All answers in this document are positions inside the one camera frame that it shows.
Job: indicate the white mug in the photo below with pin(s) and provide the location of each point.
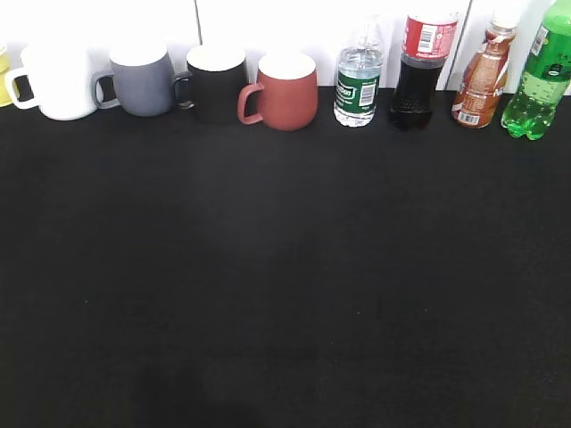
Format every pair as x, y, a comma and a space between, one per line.
59, 77

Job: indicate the cestbon water bottle green label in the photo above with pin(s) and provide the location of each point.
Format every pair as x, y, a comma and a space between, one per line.
358, 73

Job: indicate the yellow cup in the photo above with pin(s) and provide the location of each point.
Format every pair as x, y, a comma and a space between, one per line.
5, 99

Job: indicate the red mug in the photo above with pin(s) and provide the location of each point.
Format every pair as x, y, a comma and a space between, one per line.
285, 95

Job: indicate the black mug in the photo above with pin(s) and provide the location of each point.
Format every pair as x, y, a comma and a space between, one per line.
211, 83

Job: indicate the grey mug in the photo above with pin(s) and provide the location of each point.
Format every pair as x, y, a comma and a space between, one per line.
141, 75

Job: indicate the cola bottle red label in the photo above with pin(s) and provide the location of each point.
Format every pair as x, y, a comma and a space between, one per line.
426, 46

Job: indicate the brown tea drink bottle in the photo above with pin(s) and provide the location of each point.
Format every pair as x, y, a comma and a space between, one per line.
486, 75

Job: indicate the green soda bottle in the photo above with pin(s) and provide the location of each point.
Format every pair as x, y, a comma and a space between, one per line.
545, 77

